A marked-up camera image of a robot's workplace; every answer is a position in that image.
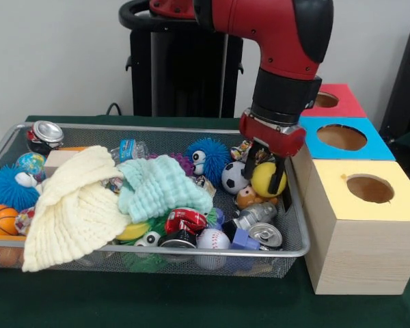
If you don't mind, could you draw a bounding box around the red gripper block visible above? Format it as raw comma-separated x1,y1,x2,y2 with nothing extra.
238,108,307,197

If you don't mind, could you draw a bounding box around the yellow ball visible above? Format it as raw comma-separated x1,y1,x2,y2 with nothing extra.
251,162,288,198

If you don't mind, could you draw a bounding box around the mint green cloth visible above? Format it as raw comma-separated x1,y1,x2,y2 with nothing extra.
115,154,214,223

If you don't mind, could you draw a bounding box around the cream yellow cloth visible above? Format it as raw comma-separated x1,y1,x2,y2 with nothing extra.
22,145,133,273

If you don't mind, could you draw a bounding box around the shallow clear mesh bin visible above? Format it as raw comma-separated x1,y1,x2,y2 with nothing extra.
0,121,311,278

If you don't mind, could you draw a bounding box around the wooden three-hole box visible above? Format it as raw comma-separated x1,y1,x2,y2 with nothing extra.
288,83,410,296

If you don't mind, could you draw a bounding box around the small soccer ball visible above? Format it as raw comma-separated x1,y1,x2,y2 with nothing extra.
221,161,250,195

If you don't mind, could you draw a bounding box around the blue spiky ball with eyes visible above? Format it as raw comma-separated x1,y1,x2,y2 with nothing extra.
0,166,42,213
184,138,232,177

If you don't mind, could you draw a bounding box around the small baseball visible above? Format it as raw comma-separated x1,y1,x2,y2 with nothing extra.
197,228,232,249

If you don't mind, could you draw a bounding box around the green spiky ball with eye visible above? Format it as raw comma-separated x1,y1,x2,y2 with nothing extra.
133,231,162,247

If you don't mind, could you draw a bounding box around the yellow green plastic banana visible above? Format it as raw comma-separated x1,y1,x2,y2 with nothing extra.
116,221,150,242

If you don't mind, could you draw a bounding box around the black upright panel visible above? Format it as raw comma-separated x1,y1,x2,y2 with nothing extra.
379,22,410,144

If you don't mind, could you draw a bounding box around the dark green tablecloth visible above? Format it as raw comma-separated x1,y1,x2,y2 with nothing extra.
0,115,410,328

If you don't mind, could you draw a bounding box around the silver drink can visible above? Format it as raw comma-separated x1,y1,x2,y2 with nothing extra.
25,120,64,154

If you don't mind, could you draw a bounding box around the small orange basketball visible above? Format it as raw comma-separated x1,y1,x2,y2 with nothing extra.
0,204,20,236

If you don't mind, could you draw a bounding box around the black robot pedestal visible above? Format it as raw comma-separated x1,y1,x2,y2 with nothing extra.
118,0,244,118

